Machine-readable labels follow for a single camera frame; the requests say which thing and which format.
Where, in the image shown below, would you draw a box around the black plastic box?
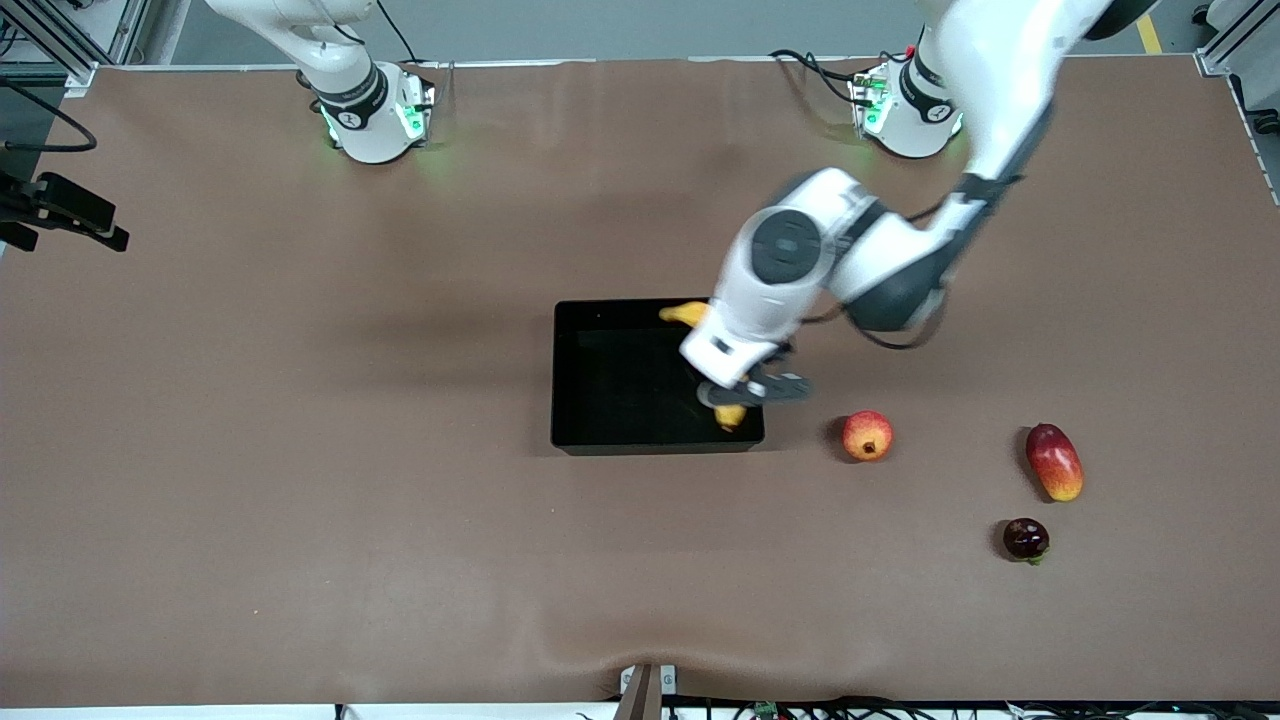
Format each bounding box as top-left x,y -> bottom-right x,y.
550,298 -> 766,458

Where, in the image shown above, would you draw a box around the yellow banana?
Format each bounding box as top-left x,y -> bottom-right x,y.
658,300 -> 749,434

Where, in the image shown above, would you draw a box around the brown table cover sheet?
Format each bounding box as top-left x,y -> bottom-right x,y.
0,55 -> 1280,709

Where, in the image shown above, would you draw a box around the red pomegranate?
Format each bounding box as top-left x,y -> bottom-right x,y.
841,410 -> 895,463

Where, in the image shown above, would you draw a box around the dark purple mangosteen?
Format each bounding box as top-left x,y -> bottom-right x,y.
1003,517 -> 1051,566

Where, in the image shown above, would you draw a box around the red yellow mango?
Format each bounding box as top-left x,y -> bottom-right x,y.
1025,423 -> 1085,503

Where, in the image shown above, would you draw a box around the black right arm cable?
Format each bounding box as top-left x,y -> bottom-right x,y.
0,78 -> 99,153

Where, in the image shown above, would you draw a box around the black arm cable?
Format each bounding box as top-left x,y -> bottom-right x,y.
0,78 -> 99,153
800,100 -> 1056,351

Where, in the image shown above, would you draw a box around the aluminium frame profile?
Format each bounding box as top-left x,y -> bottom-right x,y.
0,0 -> 151,96
1195,0 -> 1280,79

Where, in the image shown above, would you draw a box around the black right base cable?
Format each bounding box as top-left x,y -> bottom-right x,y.
375,0 -> 421,63

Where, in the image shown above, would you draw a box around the grey metal table bracket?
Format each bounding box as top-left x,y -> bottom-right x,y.
612,663 -> 678,720

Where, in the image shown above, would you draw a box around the black left base cables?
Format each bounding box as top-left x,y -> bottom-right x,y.
768,48 -> 863,106

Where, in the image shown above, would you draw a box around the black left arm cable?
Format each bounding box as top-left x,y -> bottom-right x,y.
800,100 -> 1056,351

